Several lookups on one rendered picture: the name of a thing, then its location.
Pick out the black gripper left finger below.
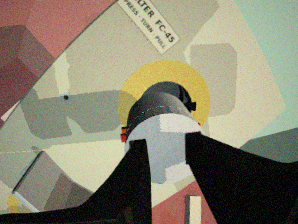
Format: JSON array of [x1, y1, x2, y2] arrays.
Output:
[[0, 139, 152, 224]]

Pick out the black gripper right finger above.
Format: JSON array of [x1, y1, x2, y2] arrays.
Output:
[[185, 132, 298, 224]]

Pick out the grey cylinder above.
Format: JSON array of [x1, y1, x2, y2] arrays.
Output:
[[120, 92, 206, 184]]

